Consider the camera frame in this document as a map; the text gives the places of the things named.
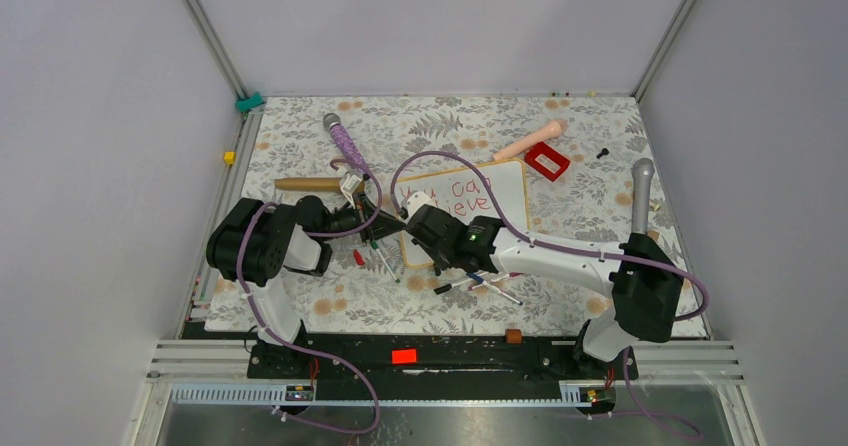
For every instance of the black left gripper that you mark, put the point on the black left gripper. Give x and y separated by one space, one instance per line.
381 225

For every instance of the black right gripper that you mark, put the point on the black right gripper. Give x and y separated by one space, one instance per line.
442 262

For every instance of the red marker cap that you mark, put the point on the red marker cap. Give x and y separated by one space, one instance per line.
360 261

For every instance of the yellow framed whiteboard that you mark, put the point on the yellow framed whiteboard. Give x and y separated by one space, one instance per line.
477 200

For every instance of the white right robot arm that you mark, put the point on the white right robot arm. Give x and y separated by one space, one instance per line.
635 274

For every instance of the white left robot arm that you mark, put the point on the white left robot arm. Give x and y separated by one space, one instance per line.
257 241

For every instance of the green capped whiteboard marker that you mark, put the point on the green capped whiteboard marker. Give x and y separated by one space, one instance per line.
384 260

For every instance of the blue capped whiteboard marker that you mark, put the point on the blue capped whiteboard marker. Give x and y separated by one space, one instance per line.
500 292

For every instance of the black capped whiteboard marker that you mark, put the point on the black capped whiteboard marker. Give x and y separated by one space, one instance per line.
454 285

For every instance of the magenta capped whiteboard marker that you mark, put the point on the magenta capped whiteboard marker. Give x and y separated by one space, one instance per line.
497 278

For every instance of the purple glitter toy microphone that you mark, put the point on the purple glitter toy microphone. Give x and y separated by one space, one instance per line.
351 156

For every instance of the brown cylinder block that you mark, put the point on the brown cylinder block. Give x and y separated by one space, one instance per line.
513 336

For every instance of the red tape label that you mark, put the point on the red tape label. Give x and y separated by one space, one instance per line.
404 356

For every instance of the red rectangular plastic box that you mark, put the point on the red rectangular plastic box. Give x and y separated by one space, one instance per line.
546 161

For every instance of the floral patterned table mat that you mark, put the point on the floral patterned table mat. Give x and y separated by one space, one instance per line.
590 202

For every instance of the pink toy microphone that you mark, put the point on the pink toy microphone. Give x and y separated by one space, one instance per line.
551 130

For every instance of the small yellow cube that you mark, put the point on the small yellow cube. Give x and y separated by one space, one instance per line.
229 158

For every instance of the teal corner clamp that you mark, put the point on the teal corner clamp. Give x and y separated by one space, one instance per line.
248 104

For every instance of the silver toy microphone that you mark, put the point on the silver toy microphone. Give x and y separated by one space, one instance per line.
642 171

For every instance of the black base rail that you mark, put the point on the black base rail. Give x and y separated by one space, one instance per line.
358 367

